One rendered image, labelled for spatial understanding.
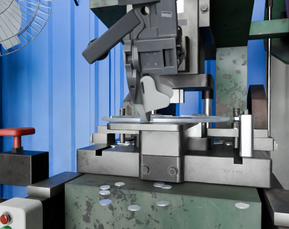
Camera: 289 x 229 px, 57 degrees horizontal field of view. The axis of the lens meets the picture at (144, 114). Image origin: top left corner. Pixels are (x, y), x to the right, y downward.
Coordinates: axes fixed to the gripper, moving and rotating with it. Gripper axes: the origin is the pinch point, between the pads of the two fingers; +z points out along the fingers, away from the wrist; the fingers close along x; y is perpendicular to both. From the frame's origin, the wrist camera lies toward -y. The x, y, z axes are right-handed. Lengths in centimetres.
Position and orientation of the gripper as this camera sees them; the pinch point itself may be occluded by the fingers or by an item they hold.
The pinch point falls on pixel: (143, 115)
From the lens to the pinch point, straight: 47.7
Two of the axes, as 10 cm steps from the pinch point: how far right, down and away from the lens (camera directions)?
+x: 2.4, -4.4, 8.7
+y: 9.6, 0.0, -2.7
